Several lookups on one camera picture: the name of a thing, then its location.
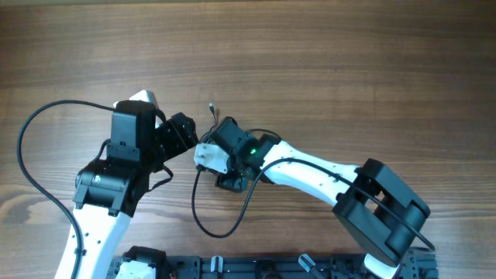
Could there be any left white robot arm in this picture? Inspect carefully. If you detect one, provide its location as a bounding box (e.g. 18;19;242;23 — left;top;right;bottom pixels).
56;100;198;278

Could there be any black aluminium base frame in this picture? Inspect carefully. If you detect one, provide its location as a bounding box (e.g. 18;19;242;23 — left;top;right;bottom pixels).
110;247;439;279

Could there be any black usb cable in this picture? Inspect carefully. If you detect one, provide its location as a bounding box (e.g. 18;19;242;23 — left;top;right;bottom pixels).
199;102;282;145

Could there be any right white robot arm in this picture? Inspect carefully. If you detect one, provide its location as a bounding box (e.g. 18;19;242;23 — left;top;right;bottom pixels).
195;117;432;278

